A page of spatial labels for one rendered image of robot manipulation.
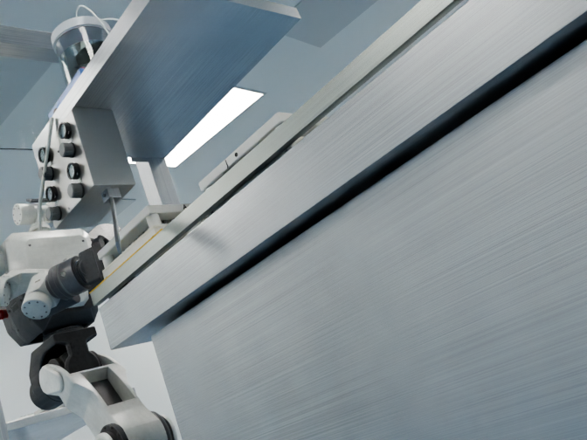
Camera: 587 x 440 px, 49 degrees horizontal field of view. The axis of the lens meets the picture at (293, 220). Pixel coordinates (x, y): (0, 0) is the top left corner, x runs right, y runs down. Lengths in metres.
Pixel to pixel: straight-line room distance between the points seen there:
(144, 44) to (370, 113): 0.64
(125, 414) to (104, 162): 0.66
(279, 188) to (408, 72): 0.29
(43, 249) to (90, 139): 0.58
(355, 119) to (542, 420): 0.46
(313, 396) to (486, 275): 0.38
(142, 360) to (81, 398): 5.78
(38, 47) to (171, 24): 0.63
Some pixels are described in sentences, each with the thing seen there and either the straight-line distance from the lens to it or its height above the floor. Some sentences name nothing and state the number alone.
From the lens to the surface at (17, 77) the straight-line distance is 1.91.
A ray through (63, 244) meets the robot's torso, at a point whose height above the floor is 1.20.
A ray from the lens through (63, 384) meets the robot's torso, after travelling 1.90.
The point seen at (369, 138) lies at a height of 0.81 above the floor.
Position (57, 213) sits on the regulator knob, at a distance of 1.57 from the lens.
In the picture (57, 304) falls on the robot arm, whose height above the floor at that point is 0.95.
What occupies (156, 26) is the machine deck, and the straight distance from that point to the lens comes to 1.37.
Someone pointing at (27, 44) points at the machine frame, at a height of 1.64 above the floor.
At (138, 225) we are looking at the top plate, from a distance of 1.40.
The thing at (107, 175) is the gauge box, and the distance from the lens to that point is 1.47.
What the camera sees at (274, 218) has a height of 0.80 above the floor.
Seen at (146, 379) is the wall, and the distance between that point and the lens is 7.58.
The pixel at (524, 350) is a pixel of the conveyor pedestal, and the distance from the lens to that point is 0.86.
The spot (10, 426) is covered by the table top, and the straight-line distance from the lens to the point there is 2.86.
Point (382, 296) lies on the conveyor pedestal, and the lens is 0.96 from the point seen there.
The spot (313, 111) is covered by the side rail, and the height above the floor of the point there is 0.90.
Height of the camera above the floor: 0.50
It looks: 16 degrees up
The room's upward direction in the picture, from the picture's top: 21 degrees counter-clockwise
